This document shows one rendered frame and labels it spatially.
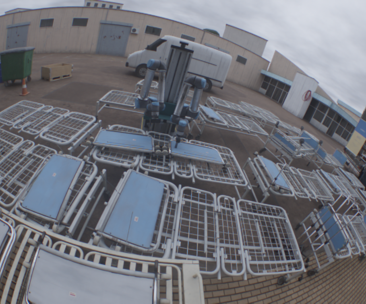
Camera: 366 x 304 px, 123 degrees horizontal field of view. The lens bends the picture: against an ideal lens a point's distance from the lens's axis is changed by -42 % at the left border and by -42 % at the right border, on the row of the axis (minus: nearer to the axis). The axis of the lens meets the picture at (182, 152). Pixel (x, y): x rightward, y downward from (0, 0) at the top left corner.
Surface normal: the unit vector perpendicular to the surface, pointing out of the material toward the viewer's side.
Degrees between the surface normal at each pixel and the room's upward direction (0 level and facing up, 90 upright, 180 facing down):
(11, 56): 94
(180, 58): 90
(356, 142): 91
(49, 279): 6
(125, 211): 8
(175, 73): 90
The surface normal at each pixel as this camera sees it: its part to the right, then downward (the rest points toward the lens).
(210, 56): 0.20, 0.51
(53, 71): 0.92, 0.38
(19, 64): 0.37, 0.65
